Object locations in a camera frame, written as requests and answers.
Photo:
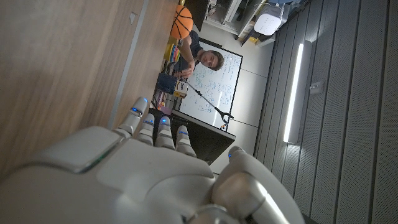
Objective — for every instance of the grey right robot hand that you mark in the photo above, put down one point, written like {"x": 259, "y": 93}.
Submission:
{"x": 146, "y": 183}

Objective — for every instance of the small white yellow box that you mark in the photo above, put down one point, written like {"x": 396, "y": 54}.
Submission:
{"x": 181, "y": 89}

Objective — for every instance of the white shelf unit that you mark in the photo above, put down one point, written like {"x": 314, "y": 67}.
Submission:
{"x": 228, "y": 14}

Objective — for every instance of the whiteboard with blue writing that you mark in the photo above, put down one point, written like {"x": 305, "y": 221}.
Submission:
{"x": 214, "y": 87}

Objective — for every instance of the black reacher grabber tool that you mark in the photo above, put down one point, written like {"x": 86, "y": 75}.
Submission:
{"x": 211, "y": 104}

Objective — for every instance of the long ceiling light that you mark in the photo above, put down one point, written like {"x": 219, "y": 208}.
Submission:
{"x": 293, "y": 93}

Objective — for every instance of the orange basketball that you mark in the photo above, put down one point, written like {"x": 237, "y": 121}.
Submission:
{"x": 182, "y": 21}

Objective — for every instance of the man in dark shirt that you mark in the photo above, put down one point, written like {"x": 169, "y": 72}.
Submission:
{"x": 199, "y": 56}

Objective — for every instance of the white air purifier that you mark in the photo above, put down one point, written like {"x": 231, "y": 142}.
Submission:
{"x": 268, "y": 21}

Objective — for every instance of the rainbow stacking toy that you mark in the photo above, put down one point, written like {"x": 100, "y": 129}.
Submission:
{"x": 173, "y": 53}

